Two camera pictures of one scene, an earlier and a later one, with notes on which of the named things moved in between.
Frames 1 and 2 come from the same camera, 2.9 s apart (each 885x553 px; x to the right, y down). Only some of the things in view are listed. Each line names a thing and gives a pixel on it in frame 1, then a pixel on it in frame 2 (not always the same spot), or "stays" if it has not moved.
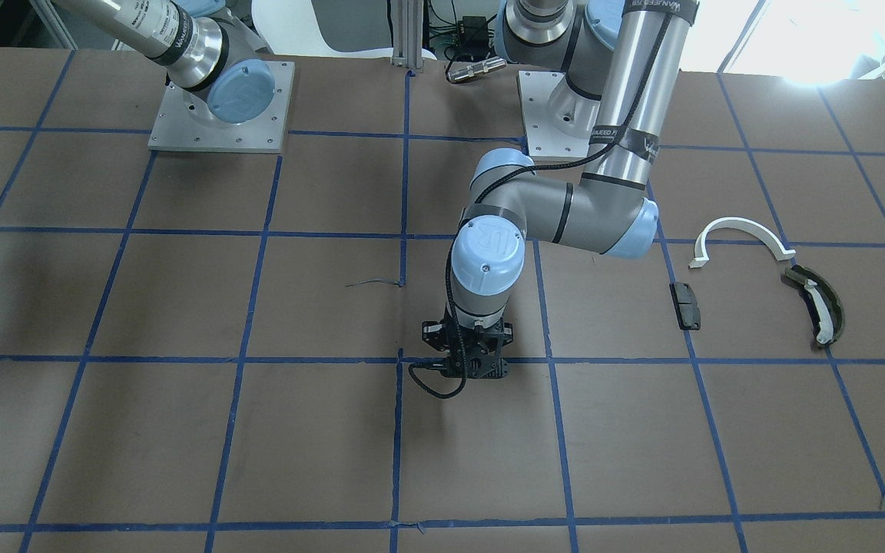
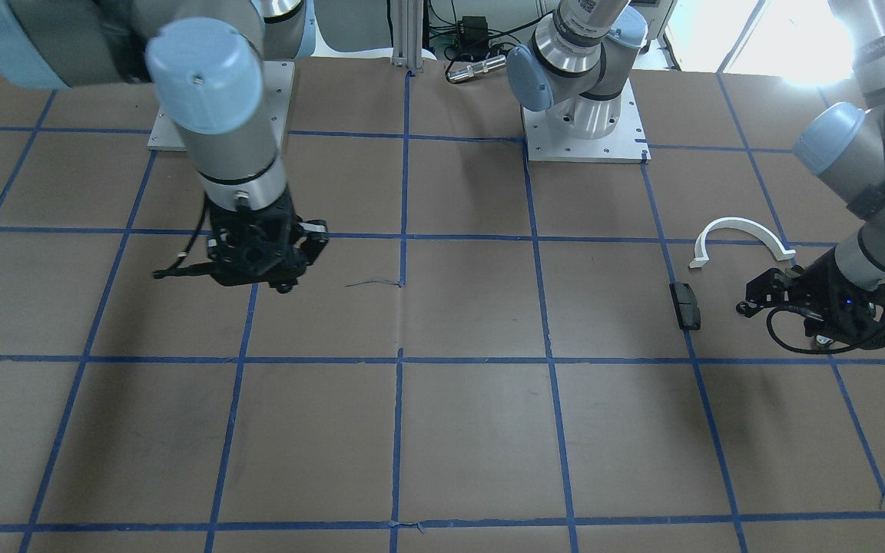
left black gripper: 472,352 → 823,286
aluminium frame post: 407,34 stays
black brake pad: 687,312 stays
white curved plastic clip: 777,246 stays
